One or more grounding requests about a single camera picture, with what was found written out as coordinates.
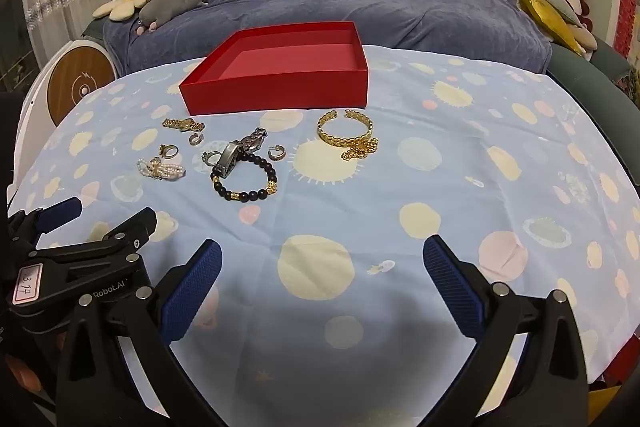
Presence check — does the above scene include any pearl bracelet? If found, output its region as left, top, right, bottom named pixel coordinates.
left=137, top=157, right=187, bottom=182

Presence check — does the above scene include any dark bead bracelet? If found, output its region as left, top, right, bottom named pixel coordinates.
left=210, top=153, right=279, bottom=203

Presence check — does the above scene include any yellow pillow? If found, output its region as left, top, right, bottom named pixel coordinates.
left=514, top=0, right=586, bottom=57

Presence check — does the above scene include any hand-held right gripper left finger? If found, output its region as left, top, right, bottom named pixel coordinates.
left=55, top=239, right=223, bottom=427

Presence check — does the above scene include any gold bangle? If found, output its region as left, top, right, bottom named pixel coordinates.
left=316, top=108, right=374, bottom=148

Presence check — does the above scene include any silver watch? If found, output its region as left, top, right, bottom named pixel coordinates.
left=216, top=127, right=269, bottom=180

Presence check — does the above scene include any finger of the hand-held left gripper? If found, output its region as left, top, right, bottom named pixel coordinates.
left=35, top=207, right=158, bottom=260
left=7, top=197, right=83, bottom=253

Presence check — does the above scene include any gold link bracelet piece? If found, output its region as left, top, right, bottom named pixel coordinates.
left=162, top=117, right=206, bottom=133

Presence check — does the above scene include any red cardboard box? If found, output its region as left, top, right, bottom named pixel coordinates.
left=179, top=21, right=370, bottom=116

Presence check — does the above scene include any gold chain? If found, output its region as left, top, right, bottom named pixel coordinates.
left=341, top=138, right=380, bottom=162

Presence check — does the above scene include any flower shaped pillow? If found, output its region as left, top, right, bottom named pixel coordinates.
left=92, top=0, right=171, bottom=22

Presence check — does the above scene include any round white wooden-faced appliance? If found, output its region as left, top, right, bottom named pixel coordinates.
left=12, top=39, right=119, bottom=190

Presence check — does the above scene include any red wall hanging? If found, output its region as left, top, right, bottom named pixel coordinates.
left=614, top=0, right=640, bottom=60

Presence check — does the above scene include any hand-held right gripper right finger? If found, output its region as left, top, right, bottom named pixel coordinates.
left=422, top=234, right=591, bottom=427

